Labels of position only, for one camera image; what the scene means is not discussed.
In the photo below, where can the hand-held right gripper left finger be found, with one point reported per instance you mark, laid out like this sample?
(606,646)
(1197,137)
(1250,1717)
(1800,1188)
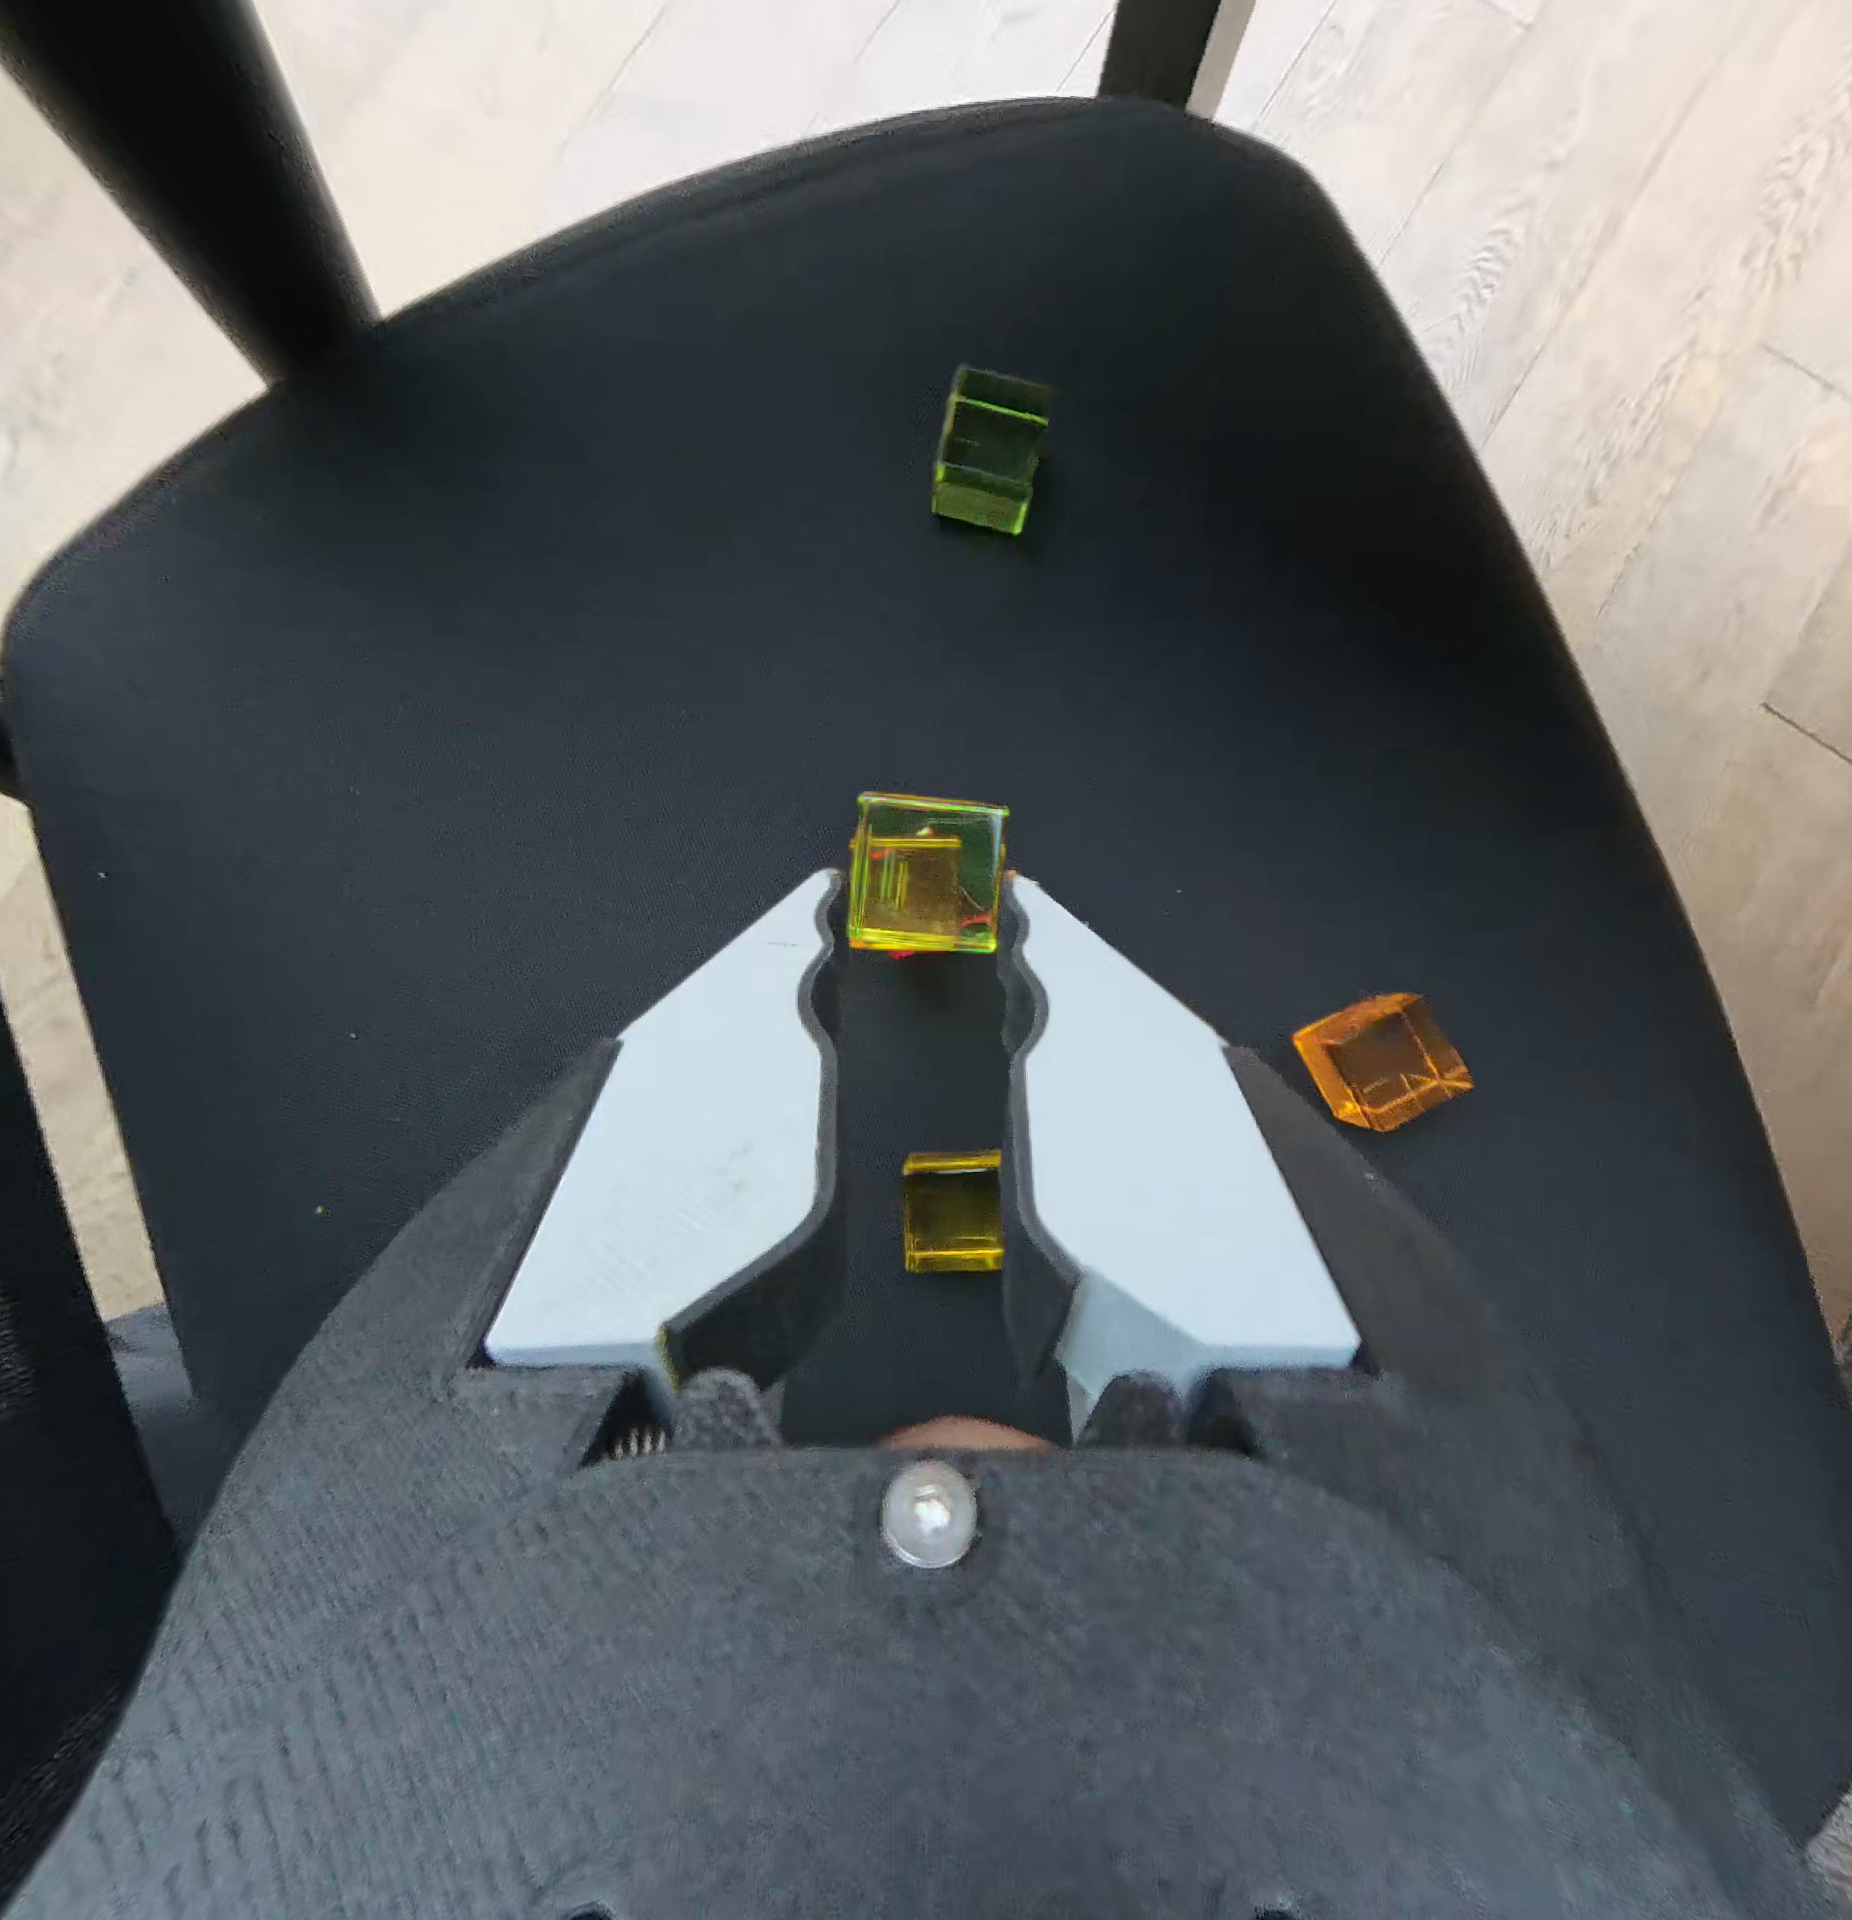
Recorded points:
(685,1184)

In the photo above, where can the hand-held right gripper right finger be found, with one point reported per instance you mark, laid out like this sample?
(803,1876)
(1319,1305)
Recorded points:
(1166,1184)

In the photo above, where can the yellow transparent cube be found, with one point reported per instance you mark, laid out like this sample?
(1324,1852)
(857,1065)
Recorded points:
(927,878)
(953,1216)

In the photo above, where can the orange transparent cube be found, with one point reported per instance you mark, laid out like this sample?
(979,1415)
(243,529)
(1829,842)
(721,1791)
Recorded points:
(1382,1063)

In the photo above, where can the green transparent cube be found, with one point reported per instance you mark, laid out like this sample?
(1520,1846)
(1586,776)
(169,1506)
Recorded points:
(992,450)

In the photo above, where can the black metal leg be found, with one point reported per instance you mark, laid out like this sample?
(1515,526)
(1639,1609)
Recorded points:
(1166,45)

